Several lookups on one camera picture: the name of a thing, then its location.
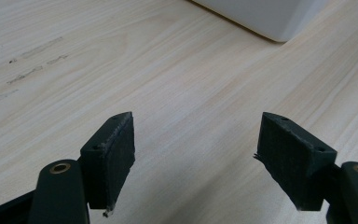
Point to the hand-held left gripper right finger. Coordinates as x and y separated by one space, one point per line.
292 161

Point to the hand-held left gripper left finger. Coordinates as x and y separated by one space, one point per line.
112 161

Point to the white plastic storage box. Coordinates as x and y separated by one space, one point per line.
261 15

